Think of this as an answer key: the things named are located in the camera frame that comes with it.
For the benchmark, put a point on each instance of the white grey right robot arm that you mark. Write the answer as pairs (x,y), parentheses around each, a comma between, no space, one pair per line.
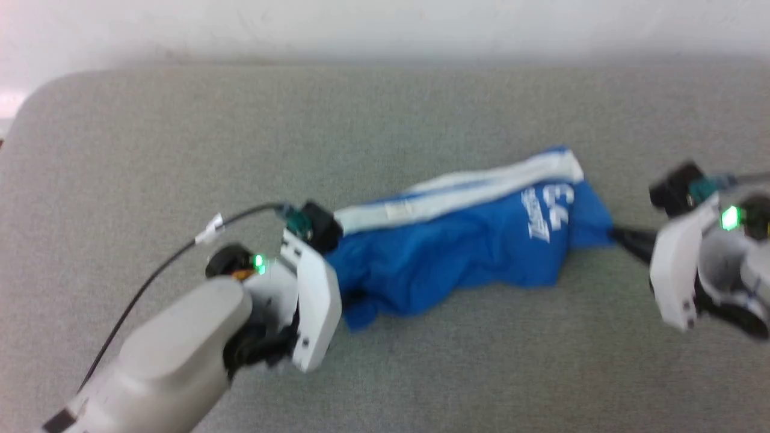
(737,270)

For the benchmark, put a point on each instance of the blue and white sports shorts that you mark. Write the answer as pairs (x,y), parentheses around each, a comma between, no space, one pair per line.
(451,246)

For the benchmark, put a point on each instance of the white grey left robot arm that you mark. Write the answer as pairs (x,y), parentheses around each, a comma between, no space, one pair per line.
(174,355)

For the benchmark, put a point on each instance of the grey fabric sofa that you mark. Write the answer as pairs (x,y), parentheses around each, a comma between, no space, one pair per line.
(180,150)

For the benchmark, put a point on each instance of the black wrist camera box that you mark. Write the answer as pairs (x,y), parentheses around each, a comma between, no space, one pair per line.
(322,225)
(674,189)

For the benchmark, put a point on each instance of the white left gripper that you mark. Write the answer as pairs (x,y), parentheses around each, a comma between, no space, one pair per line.
(316,300)

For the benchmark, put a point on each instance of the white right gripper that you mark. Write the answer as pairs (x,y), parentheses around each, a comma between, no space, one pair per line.
(677,270)

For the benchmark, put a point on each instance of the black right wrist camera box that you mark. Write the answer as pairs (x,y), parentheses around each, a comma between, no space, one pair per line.
(674,189)

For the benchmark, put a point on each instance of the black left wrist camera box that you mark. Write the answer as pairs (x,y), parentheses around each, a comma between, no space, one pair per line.
(322,225)

